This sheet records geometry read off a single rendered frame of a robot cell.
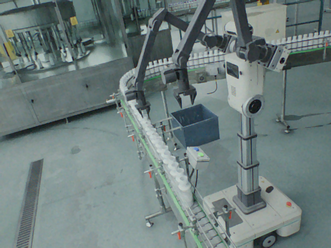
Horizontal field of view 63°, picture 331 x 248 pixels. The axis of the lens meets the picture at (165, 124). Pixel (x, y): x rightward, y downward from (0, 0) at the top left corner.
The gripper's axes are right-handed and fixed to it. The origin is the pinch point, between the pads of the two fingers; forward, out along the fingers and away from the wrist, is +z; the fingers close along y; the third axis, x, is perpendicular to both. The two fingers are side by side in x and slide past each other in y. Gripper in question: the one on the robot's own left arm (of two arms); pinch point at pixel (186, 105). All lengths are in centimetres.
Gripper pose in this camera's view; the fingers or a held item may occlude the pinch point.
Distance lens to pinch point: 141.9
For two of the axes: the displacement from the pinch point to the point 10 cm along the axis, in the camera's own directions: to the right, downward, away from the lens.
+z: 1.7, 8.7, 4.7
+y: 9.4, -2.9, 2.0
